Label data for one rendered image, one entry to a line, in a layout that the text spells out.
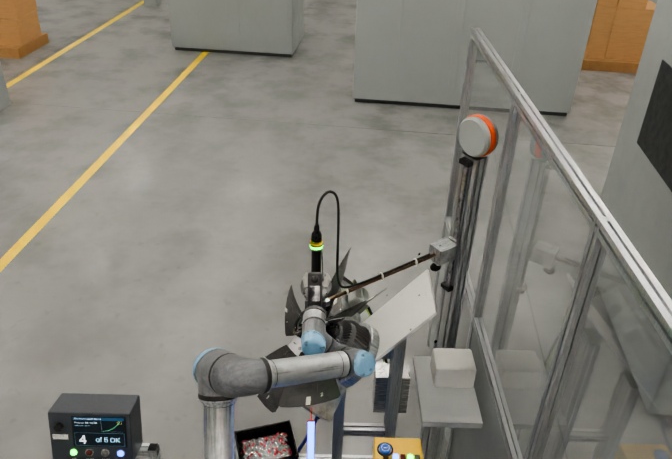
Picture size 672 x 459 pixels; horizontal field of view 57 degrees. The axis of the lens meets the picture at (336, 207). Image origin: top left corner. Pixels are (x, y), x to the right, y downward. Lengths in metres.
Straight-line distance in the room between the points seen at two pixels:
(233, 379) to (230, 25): 7.94
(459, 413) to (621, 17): 7.82
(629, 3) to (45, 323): 8.19
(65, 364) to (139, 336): 0.46
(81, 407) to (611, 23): 8.76
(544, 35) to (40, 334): 5.84
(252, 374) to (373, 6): 6.03
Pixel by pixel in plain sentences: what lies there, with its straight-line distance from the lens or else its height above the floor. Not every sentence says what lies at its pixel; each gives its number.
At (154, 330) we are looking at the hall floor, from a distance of 4.33.
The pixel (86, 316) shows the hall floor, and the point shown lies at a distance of 4.57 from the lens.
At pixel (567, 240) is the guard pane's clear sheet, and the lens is 1.88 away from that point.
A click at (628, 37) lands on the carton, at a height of 0.47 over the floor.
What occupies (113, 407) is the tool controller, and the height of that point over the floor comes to 1.25.
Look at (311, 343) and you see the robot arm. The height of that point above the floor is 1.51.
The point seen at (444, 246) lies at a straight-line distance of 2.55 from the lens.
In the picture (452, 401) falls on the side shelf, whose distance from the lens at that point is 2.71.
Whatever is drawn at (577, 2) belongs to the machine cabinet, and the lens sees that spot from 7.55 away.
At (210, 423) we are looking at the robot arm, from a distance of 1.87.
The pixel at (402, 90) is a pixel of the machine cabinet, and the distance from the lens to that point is 7.64.
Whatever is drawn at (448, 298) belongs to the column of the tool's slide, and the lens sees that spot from 2.78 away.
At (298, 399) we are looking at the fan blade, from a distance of 2.26.
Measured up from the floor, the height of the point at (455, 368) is 0.97.
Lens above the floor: 2.85
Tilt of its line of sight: 31 degrees down
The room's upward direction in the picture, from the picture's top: 2 degrees clockwise
